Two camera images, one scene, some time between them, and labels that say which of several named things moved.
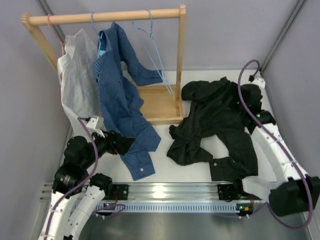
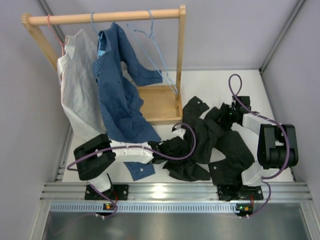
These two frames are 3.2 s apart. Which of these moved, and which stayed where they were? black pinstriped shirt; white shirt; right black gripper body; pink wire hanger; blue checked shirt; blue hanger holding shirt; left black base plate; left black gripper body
Moved: right black gripper body; left black gripper body; black pinstriped shirt
Stayed: blue hanger holding shirt; blue checked shirt; left black base plate; pink wire hanger; white shirt
